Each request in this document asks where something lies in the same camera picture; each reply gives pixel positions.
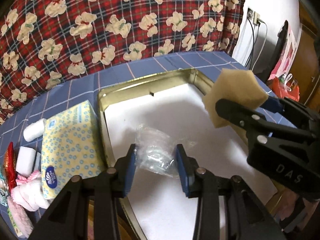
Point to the black chair back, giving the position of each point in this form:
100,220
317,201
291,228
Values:
282,38

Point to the gold metal tin tray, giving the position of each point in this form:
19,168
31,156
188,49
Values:
171,102

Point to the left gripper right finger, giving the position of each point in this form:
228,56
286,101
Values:
246,215

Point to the blue checked tablecloth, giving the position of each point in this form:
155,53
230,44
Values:
76,91

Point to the pink white knit sock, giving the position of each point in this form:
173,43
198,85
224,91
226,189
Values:
26,196

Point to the red plastic bag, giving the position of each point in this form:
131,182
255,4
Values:
285,86

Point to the wall power socket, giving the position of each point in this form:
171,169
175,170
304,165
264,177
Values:
253,16

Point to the yellow sponge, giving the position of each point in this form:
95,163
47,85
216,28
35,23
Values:
239,86

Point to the red gold satin pouch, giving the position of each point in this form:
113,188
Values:
10,167

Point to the yellow blue tissue box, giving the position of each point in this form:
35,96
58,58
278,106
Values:
70,146

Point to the clear plastic bag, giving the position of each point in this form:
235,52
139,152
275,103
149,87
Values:
156,151

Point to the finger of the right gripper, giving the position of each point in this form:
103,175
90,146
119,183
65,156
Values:
276,105
249,122

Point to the red plaid bear blanket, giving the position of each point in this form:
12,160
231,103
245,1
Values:
47,42

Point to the white gauze roll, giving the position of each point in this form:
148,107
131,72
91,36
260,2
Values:
34,130

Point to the white foam block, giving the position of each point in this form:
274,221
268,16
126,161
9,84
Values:
28,161

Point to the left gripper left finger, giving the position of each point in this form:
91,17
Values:
67,216

